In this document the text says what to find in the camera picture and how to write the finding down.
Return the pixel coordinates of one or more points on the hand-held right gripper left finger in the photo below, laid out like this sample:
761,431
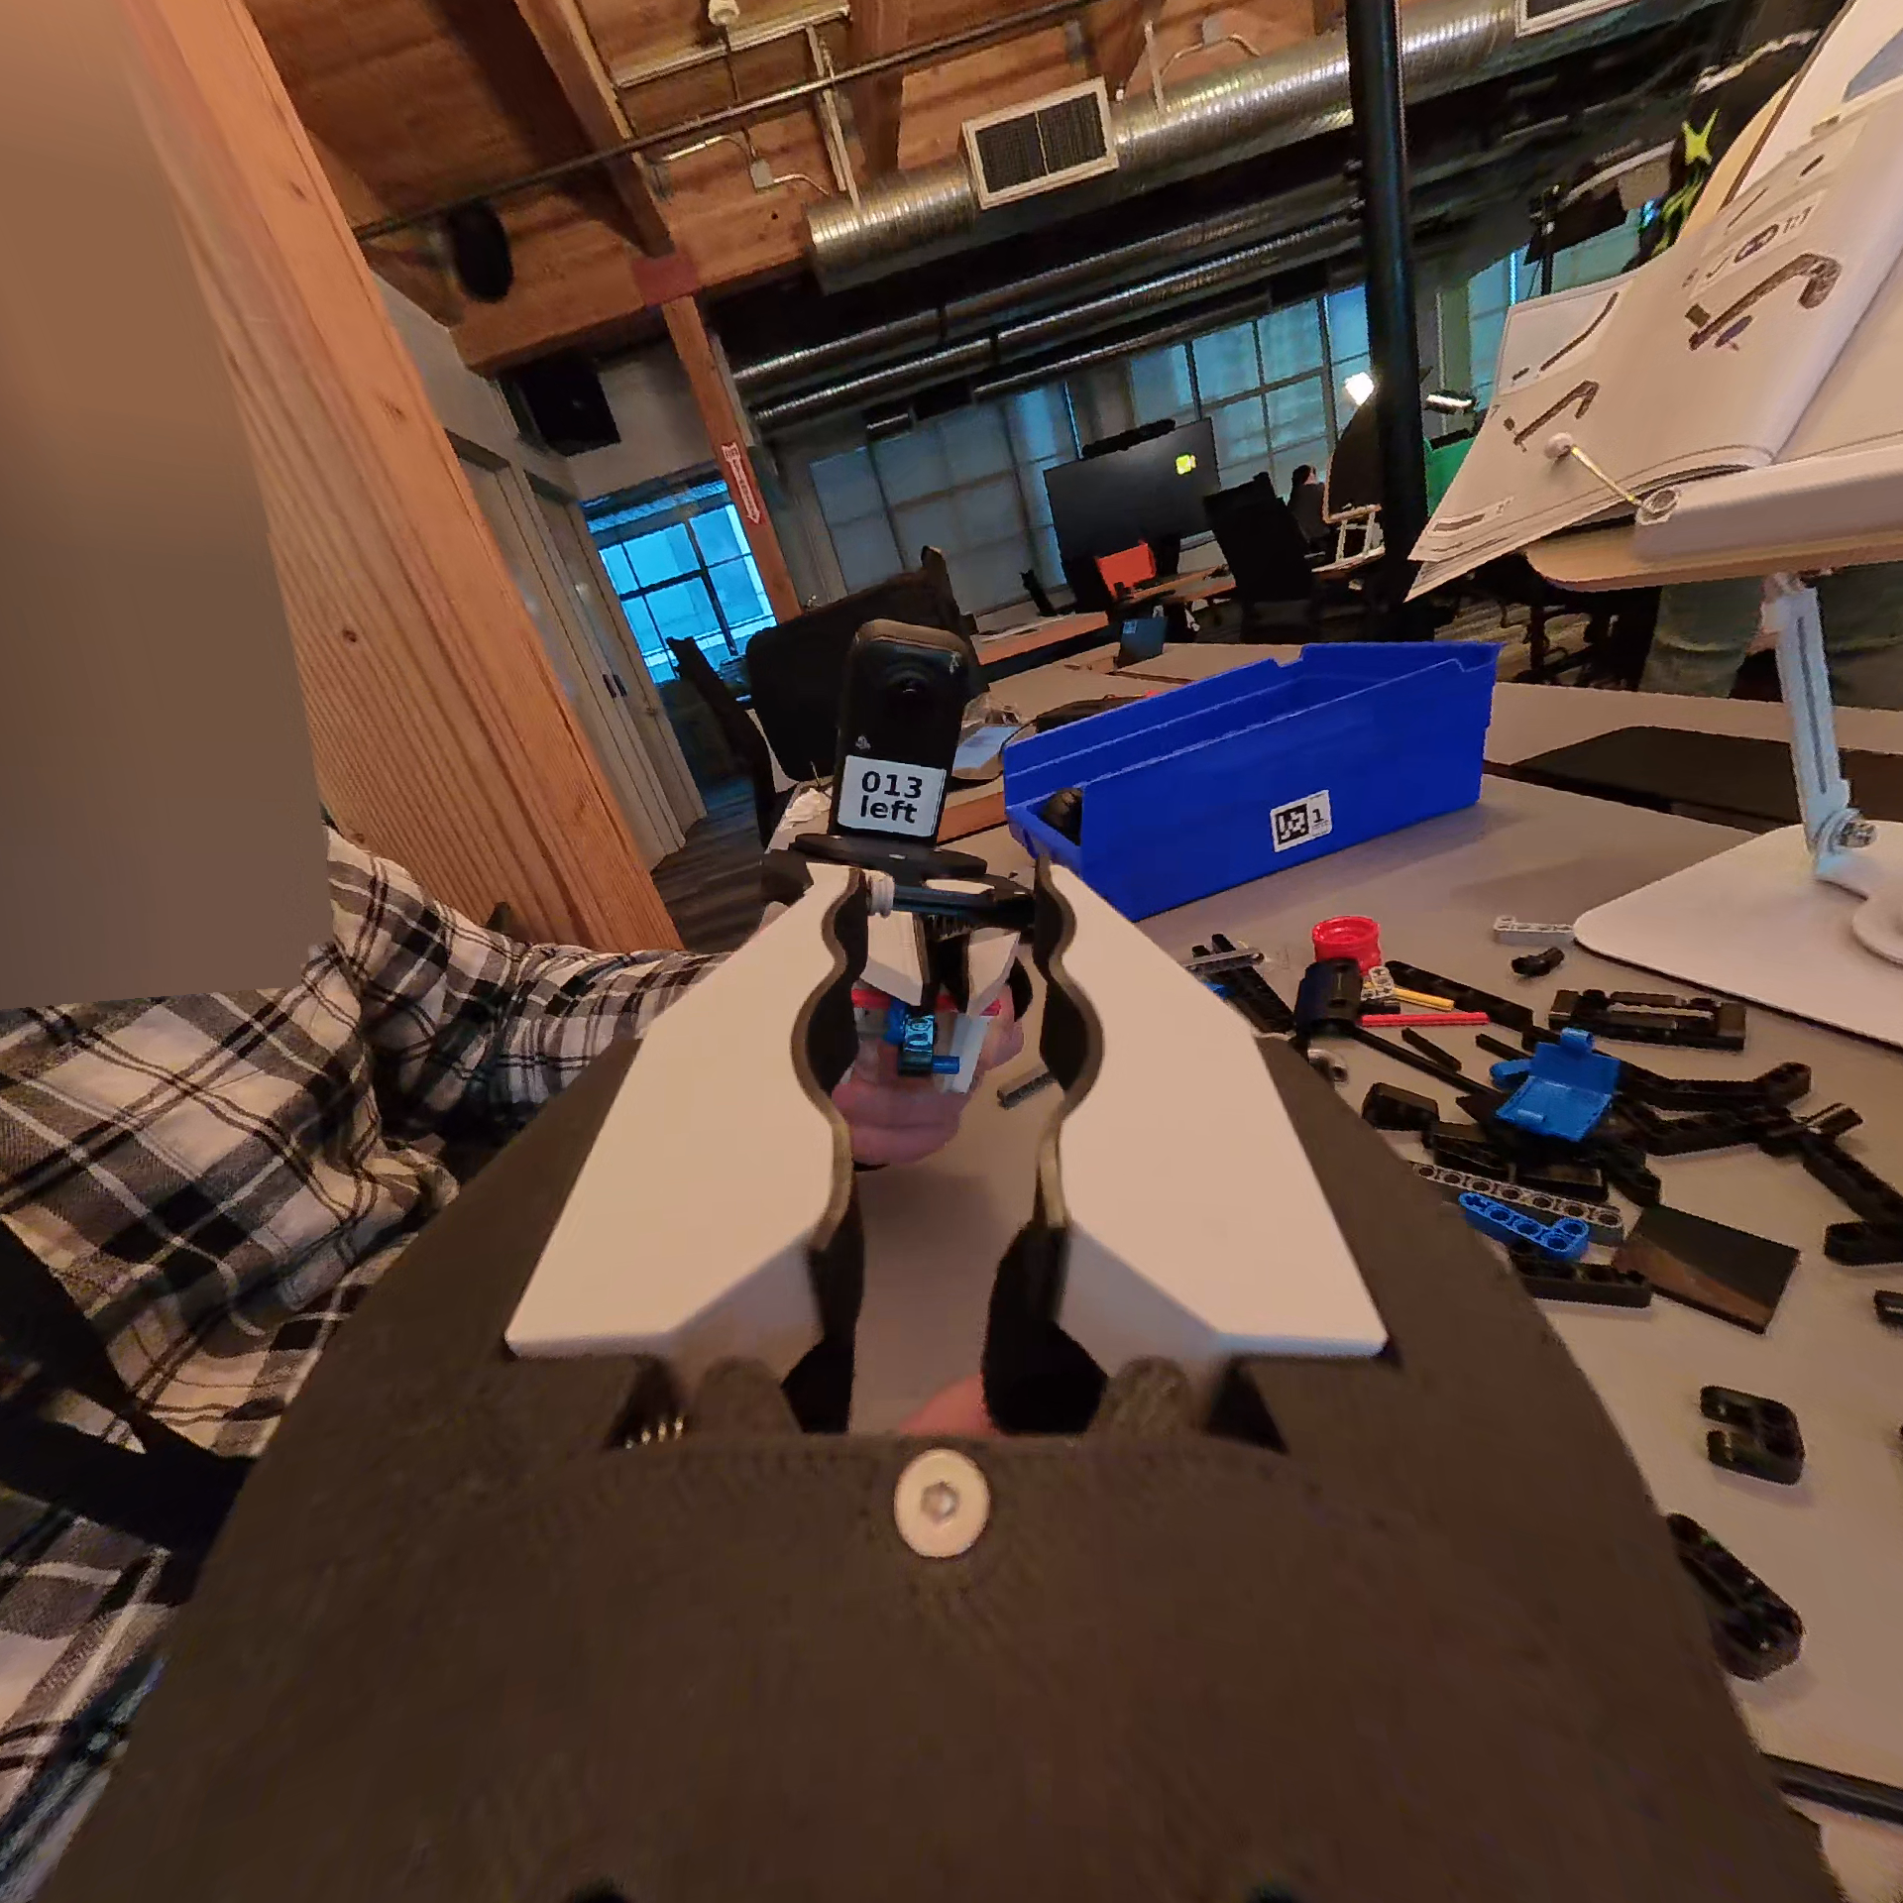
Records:
671,1185

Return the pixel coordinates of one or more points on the light grey block piece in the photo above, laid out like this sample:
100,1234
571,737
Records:
1535,927

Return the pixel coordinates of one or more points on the black round-head pole lamp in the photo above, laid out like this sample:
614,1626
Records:
1382,303

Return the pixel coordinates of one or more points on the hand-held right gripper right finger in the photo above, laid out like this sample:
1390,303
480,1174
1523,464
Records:
1204,1204

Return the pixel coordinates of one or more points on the black wall speaker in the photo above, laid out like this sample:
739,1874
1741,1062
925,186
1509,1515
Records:
568,402

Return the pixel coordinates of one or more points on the black monitor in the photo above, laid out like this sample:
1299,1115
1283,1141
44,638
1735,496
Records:
1131,486

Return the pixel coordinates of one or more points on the black rectangular frame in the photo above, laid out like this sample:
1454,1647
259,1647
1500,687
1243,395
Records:
1575,1021

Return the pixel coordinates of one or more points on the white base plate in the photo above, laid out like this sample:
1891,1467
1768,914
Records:
1706,935

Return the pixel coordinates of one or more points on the person's left hand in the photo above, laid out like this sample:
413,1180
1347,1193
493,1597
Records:
899,1128

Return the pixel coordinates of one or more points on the grey straight beam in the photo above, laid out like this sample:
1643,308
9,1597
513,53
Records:
1504,1193

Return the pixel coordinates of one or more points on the blue curved panel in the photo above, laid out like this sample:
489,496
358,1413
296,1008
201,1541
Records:
1559,1098

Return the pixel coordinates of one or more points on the white vent grille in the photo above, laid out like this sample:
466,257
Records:
1043,149

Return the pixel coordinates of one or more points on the instruction booklet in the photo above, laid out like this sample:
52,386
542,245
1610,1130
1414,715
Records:
1634,376

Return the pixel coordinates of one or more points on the red axle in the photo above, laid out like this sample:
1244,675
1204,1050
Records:
1421,1021

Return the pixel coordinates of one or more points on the red wheel hub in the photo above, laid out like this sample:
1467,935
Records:
1347,944

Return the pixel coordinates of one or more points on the black angled beam assembly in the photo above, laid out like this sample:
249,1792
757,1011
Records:
910,1029

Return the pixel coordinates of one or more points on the short yellow axle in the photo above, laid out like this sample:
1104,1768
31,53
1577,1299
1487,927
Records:
1432,996

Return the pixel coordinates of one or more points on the person's left forearm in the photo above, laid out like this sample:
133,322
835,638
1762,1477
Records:
517,1011

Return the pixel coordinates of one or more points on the person's plaid shirt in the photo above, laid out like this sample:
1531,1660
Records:
146,1185

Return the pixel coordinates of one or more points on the silver air duct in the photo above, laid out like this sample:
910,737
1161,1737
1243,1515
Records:
891,226

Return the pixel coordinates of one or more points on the black cylinder motor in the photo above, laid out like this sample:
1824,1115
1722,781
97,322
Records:
1331,996

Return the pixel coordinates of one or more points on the blue labelled storage bin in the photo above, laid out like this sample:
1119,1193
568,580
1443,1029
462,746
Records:
1185,800

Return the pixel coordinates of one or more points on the grey desk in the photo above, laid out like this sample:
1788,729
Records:
1432,891

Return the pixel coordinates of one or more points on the blue short beam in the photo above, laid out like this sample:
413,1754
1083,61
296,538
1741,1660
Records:
1531,1228

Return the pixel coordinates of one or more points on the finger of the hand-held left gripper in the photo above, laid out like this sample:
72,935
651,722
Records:
891,962
966,1050

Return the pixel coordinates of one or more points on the black square panel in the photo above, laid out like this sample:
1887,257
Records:
1706,1261

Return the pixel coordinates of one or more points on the pile of black beam pieces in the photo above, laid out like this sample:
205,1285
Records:
1775,1436

